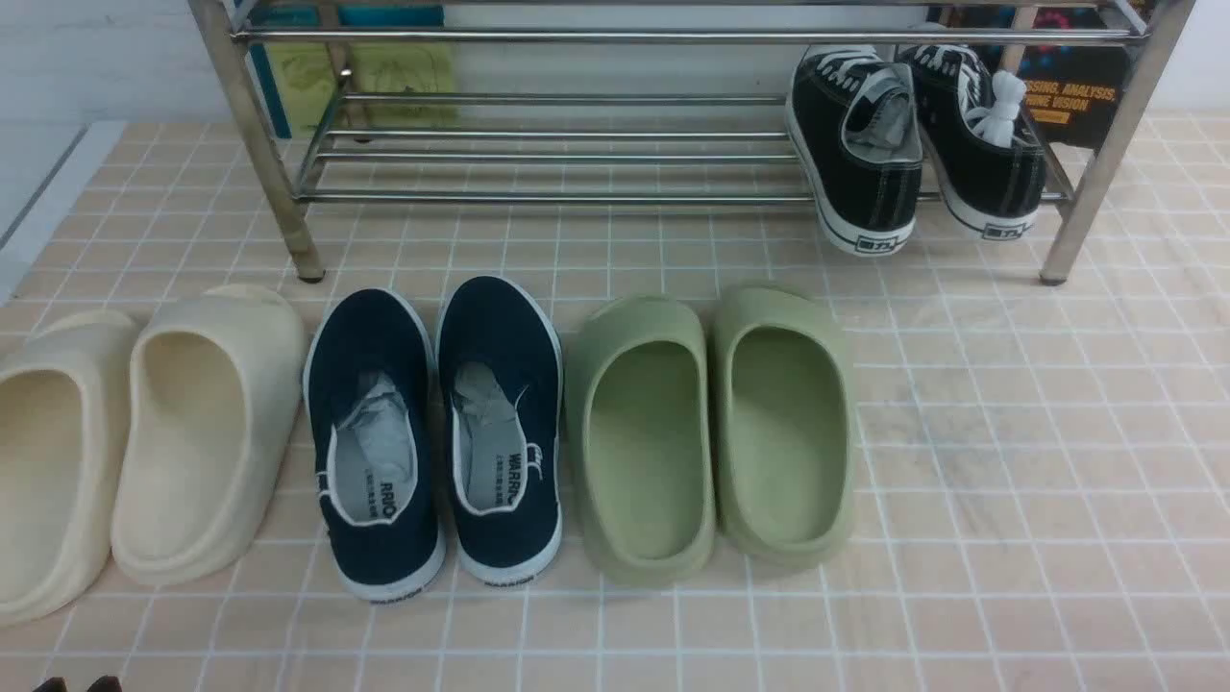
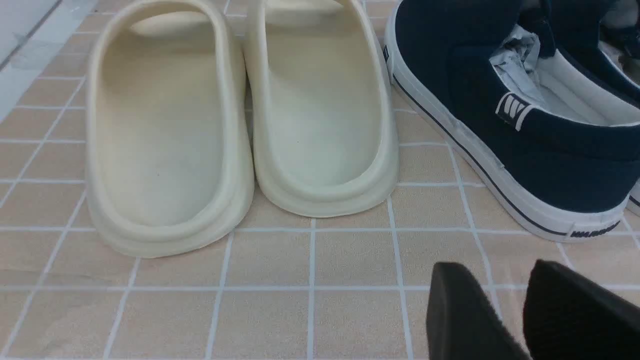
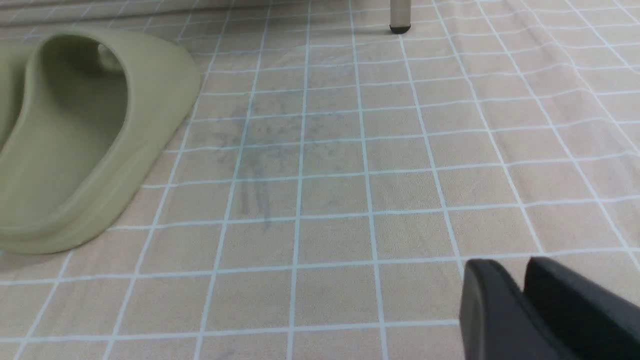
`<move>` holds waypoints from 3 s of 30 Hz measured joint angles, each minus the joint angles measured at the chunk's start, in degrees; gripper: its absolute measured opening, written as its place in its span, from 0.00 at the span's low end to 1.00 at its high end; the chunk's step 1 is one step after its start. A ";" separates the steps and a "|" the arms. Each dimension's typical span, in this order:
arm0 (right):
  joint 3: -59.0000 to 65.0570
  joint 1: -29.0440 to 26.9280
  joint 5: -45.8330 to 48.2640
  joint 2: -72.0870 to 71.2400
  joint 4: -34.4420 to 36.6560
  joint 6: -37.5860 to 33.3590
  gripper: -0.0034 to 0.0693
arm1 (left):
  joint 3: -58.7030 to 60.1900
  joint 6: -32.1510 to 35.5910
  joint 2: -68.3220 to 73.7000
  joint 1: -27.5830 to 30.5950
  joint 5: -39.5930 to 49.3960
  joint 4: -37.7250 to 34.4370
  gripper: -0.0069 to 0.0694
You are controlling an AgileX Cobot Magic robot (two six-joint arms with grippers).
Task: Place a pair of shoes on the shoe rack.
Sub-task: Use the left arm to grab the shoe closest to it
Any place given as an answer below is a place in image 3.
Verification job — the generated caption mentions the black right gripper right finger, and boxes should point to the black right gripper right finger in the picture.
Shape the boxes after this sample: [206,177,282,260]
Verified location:
[524,257,640,360]

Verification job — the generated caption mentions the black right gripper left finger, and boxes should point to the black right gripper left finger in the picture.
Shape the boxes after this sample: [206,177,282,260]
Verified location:
[459,259,578,360]

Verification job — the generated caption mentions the beige rack leg black foot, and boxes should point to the beige rack leg black foot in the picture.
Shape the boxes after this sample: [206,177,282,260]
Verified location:
[390,0,412,35]

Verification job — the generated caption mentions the beige checkered floor cloth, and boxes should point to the beige checkered floor cloth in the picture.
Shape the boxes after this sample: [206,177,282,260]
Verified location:
[1,0,640,360]

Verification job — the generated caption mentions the olive green rubber slipper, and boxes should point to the olive green rubber slipper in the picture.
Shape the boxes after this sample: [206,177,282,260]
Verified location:
[0,27,201,255]

